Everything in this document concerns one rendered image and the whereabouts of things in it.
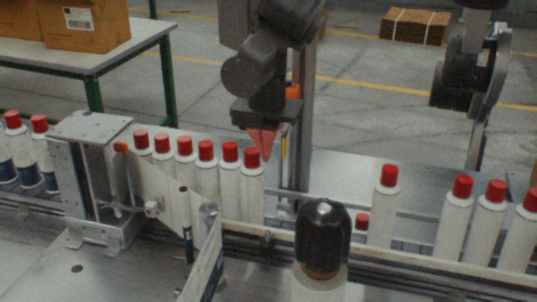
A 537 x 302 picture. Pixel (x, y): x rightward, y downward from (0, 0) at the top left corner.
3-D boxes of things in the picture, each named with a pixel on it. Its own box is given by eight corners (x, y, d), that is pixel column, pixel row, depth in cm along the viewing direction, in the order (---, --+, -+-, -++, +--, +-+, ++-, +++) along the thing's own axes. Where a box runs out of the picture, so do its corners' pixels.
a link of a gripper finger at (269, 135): (275, 173, 76) (276, 119, 71) (231, 166, 77) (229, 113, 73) (285, 152, 81) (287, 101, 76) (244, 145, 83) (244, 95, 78)
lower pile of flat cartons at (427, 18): (377, 38, 506) (379, 17, 495) (387, 25, 548) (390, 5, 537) (442, 47, 483) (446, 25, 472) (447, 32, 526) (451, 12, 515)
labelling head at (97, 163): (69, 238, 107) (41, 136, 94) (101, 204, 118) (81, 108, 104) (125, 250, 104) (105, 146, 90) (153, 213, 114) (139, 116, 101)
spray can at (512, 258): (495, 281, 96) (524, 197, 86) (493, 263, 101) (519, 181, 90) (524, 286, 95) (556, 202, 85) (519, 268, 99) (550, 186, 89)
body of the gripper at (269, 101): (294, 129, 71) (296, 81, 67) (228, 120, 73) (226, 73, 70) (304, 110, 76) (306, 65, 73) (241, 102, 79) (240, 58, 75)
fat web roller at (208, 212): (199, 289, 95) (192, 212, 85) (208, 272, 98) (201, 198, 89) (221, 294, 93) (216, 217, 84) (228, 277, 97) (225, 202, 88)
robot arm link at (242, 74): (330, 13, 66) (277, -21, 66) (305, 39, 56) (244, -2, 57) (289, 81, 73) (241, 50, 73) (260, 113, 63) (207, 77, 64)
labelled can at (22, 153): (16, 188, 124) (-6, 116, 113) (29, 177, 128) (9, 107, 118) (33, 191, 122) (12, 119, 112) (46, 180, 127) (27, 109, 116)
